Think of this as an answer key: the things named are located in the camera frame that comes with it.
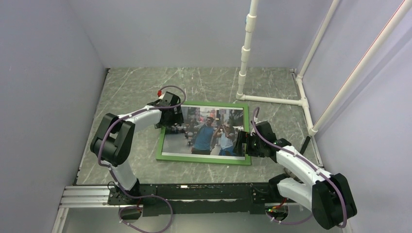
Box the black handled hammer tool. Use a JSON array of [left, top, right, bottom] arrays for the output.
[[299, 136, 311, 155]]

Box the wooden picture frame green inlay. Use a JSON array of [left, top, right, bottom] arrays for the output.
[[155, 100, 252, 166]]

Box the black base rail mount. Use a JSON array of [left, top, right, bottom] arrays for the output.
[[107, 183, 285, 219]]

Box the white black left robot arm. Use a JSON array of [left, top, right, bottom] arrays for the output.
[[90, 91, 185, 204]]

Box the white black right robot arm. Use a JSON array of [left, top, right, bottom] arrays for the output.
[[234, 121, 357, 230]]

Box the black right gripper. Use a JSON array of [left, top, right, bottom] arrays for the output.
[[232, 131, 264, 158]]

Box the printed photo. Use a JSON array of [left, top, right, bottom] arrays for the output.
[[161, 106, 246, 158]]

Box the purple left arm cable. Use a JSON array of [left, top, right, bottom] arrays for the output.
[[97, 85, 188, 233]]

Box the aluminium extrusion rail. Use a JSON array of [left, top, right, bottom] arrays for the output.
[[51, 185, 109, 233]]

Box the white pvc pipe stand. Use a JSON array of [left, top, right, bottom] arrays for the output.
[[236, 0, 412, 135]]

